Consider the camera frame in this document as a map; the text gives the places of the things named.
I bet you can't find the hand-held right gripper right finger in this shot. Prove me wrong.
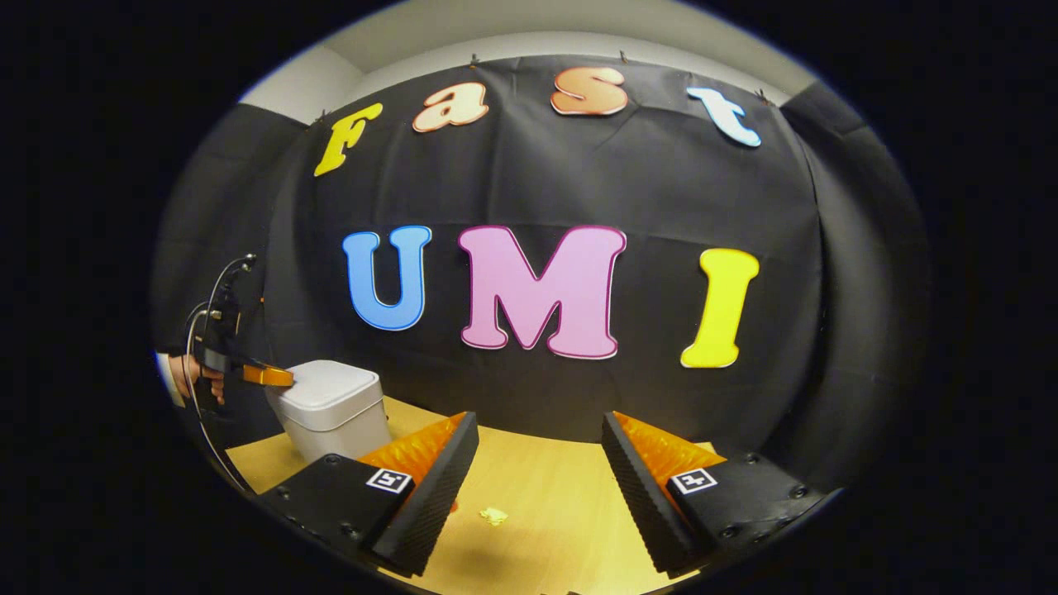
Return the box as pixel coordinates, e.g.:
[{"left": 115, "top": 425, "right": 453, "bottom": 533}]
[{"left": 601, "top": 411, "right": 827, "bottom": 578}]

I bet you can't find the white desktop garbage bin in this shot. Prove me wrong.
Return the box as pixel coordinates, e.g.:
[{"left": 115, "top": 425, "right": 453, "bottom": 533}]
[{"left": 266, "top": 359, "right": 391, "bottom": 464}]

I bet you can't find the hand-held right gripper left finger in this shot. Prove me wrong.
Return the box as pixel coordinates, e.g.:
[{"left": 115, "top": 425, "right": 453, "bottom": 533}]
[{"left": 252, "top": 412, "right": 480, "bottom": 578}]

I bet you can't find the wooden desktop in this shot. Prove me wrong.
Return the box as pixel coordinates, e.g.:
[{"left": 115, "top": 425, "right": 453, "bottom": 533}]
[{"left": 226, "top": 397, "right": 728, "bottom": 595}]

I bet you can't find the black backdrop cloth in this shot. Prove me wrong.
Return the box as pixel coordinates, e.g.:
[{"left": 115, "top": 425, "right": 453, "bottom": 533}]
[{"left": 153, "top": 54, "right": 931, "bottom": 488}]

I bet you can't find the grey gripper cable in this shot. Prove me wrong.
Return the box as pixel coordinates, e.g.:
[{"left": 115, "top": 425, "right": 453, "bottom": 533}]
[{"left": 185, "top": 255, "right": 257, "bottom": 495}]

